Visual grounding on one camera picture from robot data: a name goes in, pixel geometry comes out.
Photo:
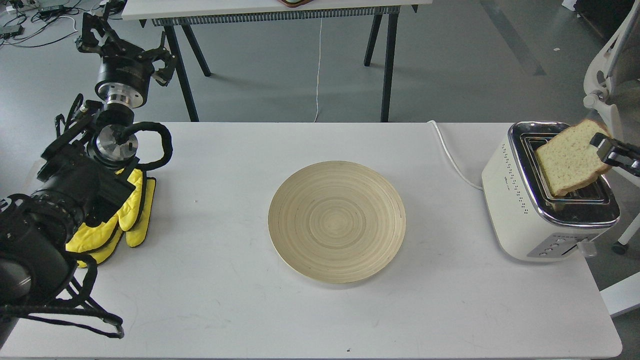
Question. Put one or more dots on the white office chair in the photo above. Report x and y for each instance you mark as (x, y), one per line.
(615, 64)

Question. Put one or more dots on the slice of bread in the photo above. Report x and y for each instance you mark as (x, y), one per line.
(569, 161)

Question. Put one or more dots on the round wooden plate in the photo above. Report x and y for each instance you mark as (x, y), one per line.
(338, 222)

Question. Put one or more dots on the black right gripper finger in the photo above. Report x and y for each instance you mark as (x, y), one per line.
(610, 150)
(629, 165)

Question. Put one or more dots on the cream two-slot toaster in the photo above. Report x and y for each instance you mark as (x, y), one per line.
(530, 223)

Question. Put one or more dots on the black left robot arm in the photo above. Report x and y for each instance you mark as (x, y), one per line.
(84, 182)

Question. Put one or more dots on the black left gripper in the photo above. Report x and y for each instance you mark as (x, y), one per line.
(119, 73)

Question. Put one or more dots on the white background table black legs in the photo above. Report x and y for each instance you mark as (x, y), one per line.
(169, 14)

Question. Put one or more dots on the yellow oven mitt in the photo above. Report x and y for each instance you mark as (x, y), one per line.
(130, 223)

